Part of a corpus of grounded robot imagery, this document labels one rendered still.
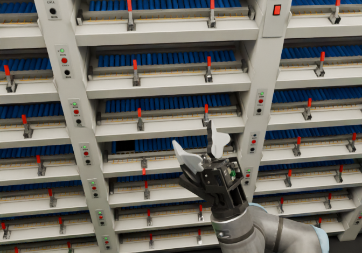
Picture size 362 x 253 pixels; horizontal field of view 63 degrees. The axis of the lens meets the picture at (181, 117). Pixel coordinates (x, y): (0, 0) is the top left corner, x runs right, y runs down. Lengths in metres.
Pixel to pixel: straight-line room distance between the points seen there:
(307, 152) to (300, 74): 0.42
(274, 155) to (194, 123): 0.43
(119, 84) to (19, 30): 0.36
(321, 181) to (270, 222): 0.88
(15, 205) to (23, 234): 0.20
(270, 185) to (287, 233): 0.76
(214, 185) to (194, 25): 0.58
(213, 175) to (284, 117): 0.73
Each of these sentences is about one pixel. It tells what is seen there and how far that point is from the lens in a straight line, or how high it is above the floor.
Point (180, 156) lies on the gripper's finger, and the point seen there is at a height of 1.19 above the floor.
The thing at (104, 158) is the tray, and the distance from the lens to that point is 1.33.
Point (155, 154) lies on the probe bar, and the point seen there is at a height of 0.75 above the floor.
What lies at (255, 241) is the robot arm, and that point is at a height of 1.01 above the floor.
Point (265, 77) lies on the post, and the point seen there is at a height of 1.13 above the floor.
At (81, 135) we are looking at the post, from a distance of 1.21.
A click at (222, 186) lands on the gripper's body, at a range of 0.64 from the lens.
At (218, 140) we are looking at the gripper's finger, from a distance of 0.71.
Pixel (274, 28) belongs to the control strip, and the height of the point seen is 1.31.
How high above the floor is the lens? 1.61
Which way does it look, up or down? 34 degrees down
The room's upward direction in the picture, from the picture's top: straight up
